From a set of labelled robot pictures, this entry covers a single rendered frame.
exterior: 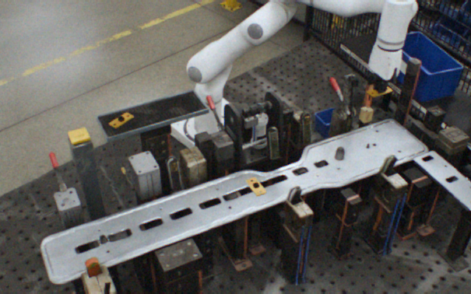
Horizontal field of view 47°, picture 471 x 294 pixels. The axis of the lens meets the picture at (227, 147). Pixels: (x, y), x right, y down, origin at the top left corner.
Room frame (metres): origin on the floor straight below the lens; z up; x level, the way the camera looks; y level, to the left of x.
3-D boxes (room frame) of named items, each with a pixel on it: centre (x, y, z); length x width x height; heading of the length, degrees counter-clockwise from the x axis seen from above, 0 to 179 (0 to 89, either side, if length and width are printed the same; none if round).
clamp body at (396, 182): (1.31, -0.55, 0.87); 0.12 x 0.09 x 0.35; 26
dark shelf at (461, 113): (1.89, -0.81, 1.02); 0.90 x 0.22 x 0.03; 26
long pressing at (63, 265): (1.30, -0.08, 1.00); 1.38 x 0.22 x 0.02; 116
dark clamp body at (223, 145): (1.48, 0.02, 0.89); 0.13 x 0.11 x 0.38; 26
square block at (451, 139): (1.53, -0.82, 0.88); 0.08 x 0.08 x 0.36; 26
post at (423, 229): (1.41, -0.74, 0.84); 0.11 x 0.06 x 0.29; 26
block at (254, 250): (1.33, -0.09, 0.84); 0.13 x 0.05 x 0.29; 26
